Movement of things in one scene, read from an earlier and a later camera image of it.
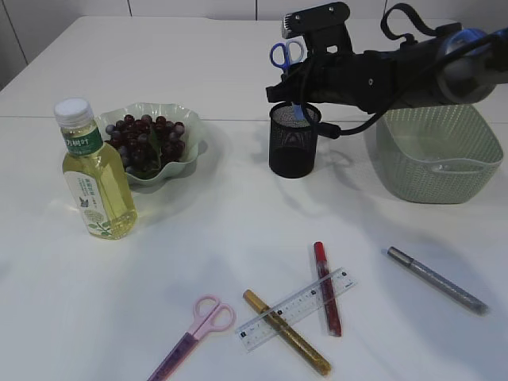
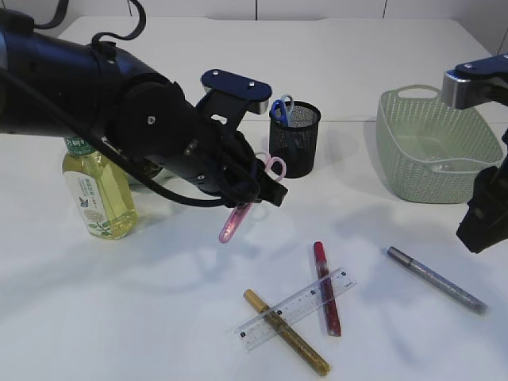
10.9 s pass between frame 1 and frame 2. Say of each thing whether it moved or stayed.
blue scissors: moved
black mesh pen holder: stayed
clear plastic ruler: stayed
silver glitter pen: stayed
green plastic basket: stayed
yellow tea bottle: stayed
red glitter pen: stayed
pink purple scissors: moved
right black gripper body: moved
